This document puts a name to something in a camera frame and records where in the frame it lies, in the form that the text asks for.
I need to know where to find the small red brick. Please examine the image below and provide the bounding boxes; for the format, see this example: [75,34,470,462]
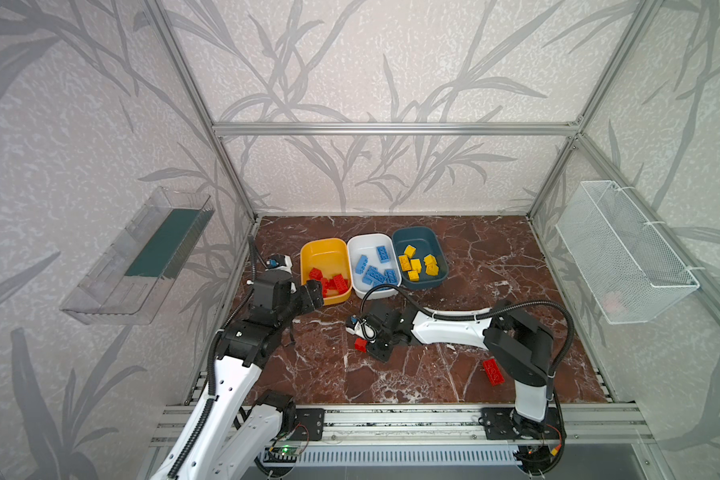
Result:
[309,268,323,281]

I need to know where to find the yellow long brick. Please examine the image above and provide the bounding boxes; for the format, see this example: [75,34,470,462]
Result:
[398,254,412,272]

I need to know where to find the blue brick group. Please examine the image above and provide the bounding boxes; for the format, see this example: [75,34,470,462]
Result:
[376,245,391,264]

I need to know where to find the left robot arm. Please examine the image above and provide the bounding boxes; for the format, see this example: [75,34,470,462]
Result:
[152,267,324,479]

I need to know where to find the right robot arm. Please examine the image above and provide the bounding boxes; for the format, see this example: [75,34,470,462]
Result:
[345,300,575,439]

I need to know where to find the yellow plastic bin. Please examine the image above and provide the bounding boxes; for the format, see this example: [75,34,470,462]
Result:
[300,238,353,306]

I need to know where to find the white plastic bin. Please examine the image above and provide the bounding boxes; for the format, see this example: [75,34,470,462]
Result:
[347,233,401,299]

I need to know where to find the teal plastic bin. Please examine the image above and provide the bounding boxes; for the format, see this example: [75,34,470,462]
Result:
[392,226,449,290]

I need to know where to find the green circuit board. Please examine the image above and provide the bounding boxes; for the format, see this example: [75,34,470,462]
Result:
[261,446,300,464]

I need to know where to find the right base wiring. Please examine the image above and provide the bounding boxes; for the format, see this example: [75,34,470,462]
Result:
[514,440,568,478]

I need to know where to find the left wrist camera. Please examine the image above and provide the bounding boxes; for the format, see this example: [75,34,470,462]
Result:
[265,254,293,272]

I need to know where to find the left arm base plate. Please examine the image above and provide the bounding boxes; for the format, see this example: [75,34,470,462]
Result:
[279,408,326,442]

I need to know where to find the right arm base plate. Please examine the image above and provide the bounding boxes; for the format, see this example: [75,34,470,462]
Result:
[478,407,566,441]

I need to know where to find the clear plastic wall tray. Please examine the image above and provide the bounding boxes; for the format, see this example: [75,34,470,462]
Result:
[60,187,215,326]

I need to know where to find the aluminium front rail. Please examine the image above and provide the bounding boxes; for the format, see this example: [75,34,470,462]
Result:
[148,403,658,448]

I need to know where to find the white wire mesh basket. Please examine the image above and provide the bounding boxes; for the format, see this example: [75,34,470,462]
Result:
[556,180,700,325]

